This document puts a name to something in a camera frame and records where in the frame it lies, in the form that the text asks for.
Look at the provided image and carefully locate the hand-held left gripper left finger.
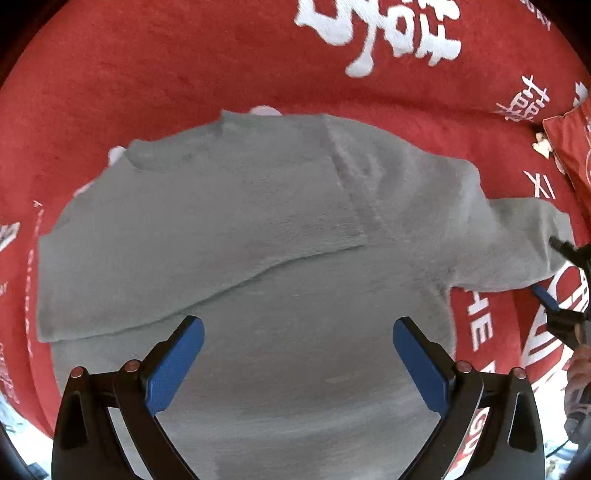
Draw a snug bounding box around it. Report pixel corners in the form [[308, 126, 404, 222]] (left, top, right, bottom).
[[51, 315, 206, 480]]

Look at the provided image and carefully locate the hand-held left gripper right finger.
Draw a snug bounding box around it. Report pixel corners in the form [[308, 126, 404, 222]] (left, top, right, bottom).
[[392, 316, 546, 480]]

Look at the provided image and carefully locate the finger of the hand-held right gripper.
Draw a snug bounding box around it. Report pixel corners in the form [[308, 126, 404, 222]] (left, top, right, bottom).
[[549, 235, 591, 272], [531, 283, 588, 345]]

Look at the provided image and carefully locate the grey knit sweater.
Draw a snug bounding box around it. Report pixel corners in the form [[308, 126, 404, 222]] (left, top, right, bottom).
[[34, 110, 578, 480]]

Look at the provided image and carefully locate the person's right hand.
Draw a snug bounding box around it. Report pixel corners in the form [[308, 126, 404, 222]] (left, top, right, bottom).
[[564, 342, 591, 418]]

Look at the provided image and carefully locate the red printed pillow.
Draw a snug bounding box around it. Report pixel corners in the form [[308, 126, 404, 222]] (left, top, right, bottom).
[[542, 99, 591, 204]]

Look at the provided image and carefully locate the white crumpled paper scrap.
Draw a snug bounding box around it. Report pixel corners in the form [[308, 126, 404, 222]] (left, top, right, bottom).
[[532, 131, 555, 160]]

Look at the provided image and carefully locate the red printed blanket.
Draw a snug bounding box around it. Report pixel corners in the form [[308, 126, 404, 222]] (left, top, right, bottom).
[[0, 0, 591, 480]]

